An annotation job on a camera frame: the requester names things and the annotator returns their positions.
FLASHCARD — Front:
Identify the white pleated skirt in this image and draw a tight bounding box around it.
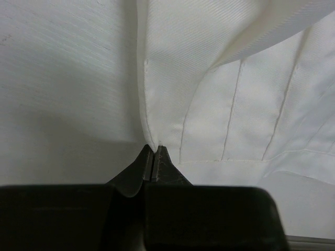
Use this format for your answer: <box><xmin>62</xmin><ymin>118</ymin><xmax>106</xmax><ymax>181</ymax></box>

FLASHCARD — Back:
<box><xmin>137</xmin><ymin>1</ymin><xmax>334</xmax><ymax>185</ymax></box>

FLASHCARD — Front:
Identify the aluminium front table rail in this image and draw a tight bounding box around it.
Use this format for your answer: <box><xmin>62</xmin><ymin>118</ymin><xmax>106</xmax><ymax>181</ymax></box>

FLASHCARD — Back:
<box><xmin>286</xmin><ymin>235</ymin><xmax>335</xmax><ymax>251</ymax></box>

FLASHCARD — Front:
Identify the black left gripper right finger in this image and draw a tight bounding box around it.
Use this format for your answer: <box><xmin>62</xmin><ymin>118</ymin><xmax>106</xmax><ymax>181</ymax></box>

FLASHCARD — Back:
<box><xmin>144</xmin><ymin>146</ymin><xmax>289</xmax><ymax>250</ymax></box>

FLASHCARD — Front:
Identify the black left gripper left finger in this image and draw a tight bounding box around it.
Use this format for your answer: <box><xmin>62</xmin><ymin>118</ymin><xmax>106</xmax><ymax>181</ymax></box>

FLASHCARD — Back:
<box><xmin>1</xmin><ymin>146</ymin><xmax>152</xmax><ymax>250</ymax></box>

